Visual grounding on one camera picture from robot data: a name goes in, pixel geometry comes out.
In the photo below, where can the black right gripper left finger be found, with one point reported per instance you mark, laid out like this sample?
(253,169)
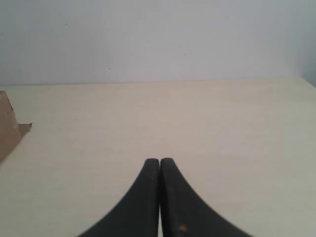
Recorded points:
(137,213)

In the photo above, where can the brown cardboard slot box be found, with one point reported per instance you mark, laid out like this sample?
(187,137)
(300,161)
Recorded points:
(11,132)

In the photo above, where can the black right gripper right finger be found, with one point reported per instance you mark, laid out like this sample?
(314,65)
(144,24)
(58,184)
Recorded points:
(184,213)

